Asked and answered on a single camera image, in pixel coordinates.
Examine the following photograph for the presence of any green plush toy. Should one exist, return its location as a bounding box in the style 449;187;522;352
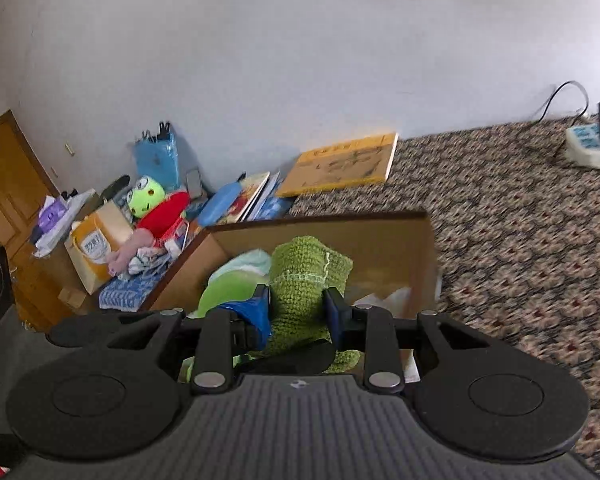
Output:
184;268;274;380

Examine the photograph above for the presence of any light green round plush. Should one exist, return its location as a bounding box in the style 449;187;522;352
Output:
208;249;272;286

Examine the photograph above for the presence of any green knitted cloth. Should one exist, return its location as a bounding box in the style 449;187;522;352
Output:
234;235;353;364

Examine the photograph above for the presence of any white mesh bath sponge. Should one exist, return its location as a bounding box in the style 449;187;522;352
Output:
353;287;411;318

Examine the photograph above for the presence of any cardboard box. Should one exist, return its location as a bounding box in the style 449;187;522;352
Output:
139;210;444;386

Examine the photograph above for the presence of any purple tissue pack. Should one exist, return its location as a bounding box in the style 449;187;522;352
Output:
38;195;68;233

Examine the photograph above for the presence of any yellow paper bag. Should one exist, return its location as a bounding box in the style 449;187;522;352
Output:
65;202;133;295

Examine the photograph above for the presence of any wooden door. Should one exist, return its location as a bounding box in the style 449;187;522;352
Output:
0;110;54;332

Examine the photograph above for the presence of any blue glasses case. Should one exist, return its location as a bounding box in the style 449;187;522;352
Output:
196;181;242;228

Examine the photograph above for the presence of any picture book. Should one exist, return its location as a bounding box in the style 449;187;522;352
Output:
218;172;271;224

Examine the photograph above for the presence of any red plush toy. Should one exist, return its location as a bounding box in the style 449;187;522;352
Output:
136;191;189;240

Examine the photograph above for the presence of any pink plush toy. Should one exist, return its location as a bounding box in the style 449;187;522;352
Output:
106;228;155;276

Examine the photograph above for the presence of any yellow book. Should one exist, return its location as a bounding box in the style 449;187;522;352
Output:
276;132;399;198

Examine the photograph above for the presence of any frog head plush toy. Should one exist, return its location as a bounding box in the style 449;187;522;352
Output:
126;176;166;219

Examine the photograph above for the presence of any blue pen holder box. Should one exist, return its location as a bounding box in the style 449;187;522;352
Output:
133;122;181;191

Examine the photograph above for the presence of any white power strip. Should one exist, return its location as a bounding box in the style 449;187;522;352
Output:
565;124;600;169

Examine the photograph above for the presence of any black cable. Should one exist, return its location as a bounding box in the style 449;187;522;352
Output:
529;79;592;129

